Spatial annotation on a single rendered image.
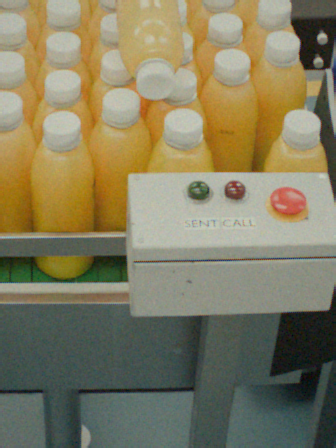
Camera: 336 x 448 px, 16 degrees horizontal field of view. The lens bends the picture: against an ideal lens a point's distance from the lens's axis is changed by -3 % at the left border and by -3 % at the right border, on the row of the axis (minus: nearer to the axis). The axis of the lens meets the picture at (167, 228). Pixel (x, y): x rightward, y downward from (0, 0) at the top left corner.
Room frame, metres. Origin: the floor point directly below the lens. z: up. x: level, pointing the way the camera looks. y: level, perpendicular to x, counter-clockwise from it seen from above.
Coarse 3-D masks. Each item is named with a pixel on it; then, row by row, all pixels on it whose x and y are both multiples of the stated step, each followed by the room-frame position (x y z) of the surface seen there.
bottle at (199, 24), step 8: (200, 8) 1.21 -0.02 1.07; (208, 8) 1.19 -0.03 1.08; (216, 8) 1.19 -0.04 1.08; (224, 8) 1.19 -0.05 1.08; (232, 8) 1.20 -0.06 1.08; (192, 16) 1.21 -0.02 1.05; (200, 16) 1.20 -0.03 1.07; (208, 16) 1.19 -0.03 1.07; (240, 16) 1.21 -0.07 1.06; (192, 24) 1.20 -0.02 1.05; (200, 24) 1.19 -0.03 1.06; (208, 24) 1.18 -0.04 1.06; (200, 32) 1.18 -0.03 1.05; (200, 40) 1.18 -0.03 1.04
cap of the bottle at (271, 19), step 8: (264, 0) 1.19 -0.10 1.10; (272, 0) 1.19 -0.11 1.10; (280, 0) 1.19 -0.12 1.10; (288, 0) 1.19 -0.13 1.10; (264, 8) 1.17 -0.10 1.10; (272, 8) 1.17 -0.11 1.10; (280, 8) 1.17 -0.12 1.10; (288, 8) 1.17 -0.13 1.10; (264, 16) 1.16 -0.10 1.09; (272, 16) 1.16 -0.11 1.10; (280, 16) 1.16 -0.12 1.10; (288, 16) 1.17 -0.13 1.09; (272, 24) 1.16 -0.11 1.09; (280, 24) 1.16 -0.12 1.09
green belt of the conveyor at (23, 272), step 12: (0, 264) 0.92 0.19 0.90; (12, 264) 0.92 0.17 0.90; (24, 264) 0.92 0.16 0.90; (96, 264) 0.93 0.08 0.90; (108, 264) 0.93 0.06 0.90; (120, 264) 0.93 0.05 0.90; (0, 276) 0.90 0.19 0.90; (12, 276) 0.90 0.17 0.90; (24, 276) 0.91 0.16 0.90; (36, 276) 0.91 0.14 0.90; (48, 276) 0.91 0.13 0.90; (84, 276) 0.91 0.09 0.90; (96, 276) 0.91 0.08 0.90; (108, 276) 0.91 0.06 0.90; (120, 276) 0.92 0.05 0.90
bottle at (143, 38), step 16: (128, 0) 1.08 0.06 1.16; (144, 0) 1.07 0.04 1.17; (160, 0) 1.08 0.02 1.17; (176, 0) 1.11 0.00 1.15; (128, 16) 1.06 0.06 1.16; (144, 16) 1.04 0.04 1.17; (160, 16) 1.05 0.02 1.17; (176, 16) 1.07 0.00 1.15; (128, 32) 1.03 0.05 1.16; (144, 32) 1.02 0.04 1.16; (160, 32) 1.02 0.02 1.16; (176, 32) 1.03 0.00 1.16; (128, 48) 1.01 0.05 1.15; (144, 48) 1.00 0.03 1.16; (160, 48) 1.00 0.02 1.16; (176, 48) 1.01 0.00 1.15; (128, 64) 1.00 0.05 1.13; (144, 64) 0.99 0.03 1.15; (176, 64) 1.00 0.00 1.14
